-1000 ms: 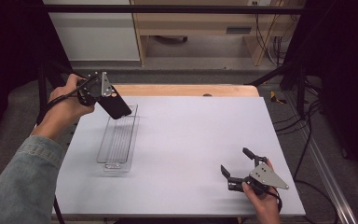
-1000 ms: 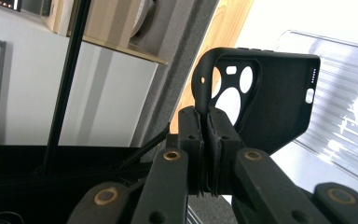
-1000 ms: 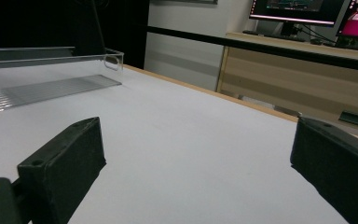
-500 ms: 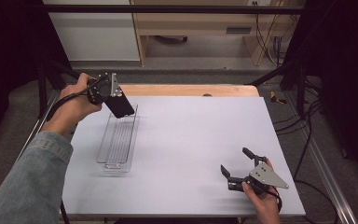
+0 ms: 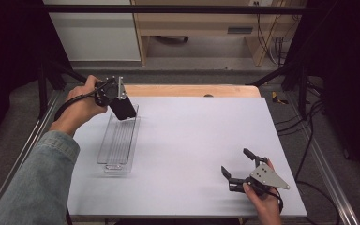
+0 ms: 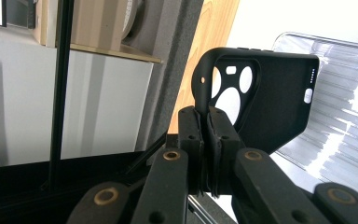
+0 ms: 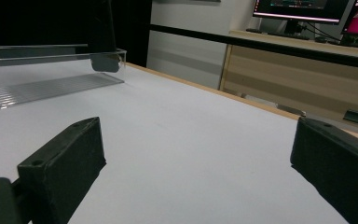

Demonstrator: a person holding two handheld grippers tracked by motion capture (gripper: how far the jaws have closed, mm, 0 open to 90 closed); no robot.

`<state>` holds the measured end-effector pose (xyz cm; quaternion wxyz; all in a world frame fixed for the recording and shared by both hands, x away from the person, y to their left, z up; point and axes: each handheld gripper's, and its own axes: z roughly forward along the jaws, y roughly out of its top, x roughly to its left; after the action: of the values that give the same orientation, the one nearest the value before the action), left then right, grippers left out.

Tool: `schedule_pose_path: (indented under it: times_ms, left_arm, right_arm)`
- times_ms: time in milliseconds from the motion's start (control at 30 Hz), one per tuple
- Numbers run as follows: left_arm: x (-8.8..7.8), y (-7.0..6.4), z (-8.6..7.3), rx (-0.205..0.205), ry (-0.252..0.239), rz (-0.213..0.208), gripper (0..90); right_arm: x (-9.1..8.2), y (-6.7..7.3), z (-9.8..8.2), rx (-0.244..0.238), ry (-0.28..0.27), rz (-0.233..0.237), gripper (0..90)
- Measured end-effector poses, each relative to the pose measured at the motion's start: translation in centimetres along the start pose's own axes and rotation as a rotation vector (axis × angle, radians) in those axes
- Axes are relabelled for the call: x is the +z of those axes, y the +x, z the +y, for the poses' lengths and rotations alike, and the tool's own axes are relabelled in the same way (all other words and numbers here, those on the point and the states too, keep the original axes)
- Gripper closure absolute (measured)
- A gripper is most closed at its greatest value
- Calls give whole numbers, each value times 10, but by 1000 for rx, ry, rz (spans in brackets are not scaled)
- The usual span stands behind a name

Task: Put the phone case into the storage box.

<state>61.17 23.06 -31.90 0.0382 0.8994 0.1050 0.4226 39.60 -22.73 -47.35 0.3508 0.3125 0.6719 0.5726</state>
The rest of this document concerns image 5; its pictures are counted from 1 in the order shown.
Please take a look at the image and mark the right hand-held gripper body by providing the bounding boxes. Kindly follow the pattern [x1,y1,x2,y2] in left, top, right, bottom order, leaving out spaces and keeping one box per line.
[228,161,291,197]

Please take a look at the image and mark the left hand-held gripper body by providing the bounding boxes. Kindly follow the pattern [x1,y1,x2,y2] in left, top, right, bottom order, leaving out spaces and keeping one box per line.
[94,75,128,107]

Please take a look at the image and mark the black phone case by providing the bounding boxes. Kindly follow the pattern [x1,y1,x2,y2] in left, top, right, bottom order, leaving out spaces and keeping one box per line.
[117,107,138,122]

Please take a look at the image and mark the clear plastic storage tray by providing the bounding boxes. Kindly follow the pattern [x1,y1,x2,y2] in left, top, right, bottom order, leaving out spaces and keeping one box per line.
[97,102,142,174]

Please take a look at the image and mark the person's right hand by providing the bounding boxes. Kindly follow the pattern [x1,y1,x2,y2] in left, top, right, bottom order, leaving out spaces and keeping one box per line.
[243,183,284,225]

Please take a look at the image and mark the person's left hand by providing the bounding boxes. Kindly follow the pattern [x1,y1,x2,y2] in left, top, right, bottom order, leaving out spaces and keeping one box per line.
[49,74,109,137]

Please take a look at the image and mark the white table cover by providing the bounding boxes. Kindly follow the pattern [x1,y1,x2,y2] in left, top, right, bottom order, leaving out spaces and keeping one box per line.
[67,96,308,218]

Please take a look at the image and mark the white cabinet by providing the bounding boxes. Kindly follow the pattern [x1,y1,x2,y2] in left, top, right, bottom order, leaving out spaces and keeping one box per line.
[47,12,143,63]

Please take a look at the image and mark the yellow and black tape piece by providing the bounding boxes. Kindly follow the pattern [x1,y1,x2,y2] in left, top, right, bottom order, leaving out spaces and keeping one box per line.
[271,91,291,106]

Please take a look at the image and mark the black metal stand leg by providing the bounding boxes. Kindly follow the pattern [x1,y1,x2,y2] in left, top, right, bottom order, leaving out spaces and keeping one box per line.
[246,60,311,120]
[37,57,89,120]

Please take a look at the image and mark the dark object under desk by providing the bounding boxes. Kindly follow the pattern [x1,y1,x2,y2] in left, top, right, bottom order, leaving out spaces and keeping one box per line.
[154,35,190,45]

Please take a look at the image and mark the black curtain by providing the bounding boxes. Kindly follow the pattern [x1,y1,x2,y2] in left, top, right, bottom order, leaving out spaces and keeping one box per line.
[0,0,73,153]
[282,0,360,181]

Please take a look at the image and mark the wooden desk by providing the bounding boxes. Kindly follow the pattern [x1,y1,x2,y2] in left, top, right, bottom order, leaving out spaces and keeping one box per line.
[130,0,296,68]

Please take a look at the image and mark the grey desk label plate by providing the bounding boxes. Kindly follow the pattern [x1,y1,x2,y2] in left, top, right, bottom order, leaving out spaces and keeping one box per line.
[227,26,254,35]

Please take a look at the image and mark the right hand-held gripper black cable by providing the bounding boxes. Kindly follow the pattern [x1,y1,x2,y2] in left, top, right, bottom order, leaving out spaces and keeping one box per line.
[262,187,285,214]

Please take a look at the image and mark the black cables on floor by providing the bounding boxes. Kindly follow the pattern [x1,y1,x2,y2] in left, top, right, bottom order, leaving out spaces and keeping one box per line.
[275,98,343,225]

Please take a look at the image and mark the aluminium frame rail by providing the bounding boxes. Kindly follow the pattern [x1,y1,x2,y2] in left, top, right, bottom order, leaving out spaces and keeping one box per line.
[306,134,360,225]
[0,89,64,225]

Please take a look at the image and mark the black horizontal frame bar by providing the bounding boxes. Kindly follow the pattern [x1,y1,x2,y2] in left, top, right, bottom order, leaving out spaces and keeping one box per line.
[42,4,308,15]

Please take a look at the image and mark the bundle of cables under desk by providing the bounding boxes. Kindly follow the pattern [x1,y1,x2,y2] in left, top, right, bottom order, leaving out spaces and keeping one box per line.
[255,13,287,68]

